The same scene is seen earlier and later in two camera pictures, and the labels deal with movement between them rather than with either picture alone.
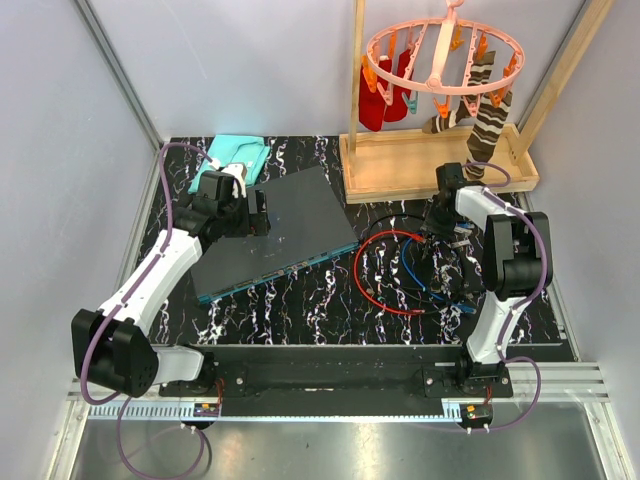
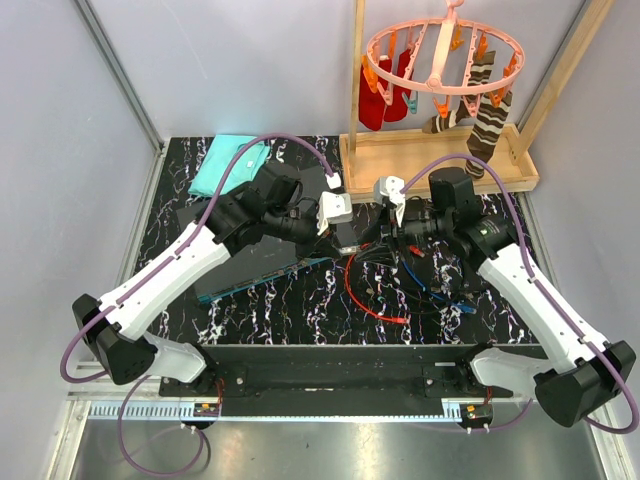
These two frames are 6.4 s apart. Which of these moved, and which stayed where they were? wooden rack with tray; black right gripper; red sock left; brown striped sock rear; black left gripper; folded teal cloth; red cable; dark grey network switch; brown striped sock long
Moved: black right gripper; black left gripper; red cable
Stayed: wooden rack with tray; brown striped sock long; folded teal cloth; red sock left; brown striped sock rear; dark grey network switch
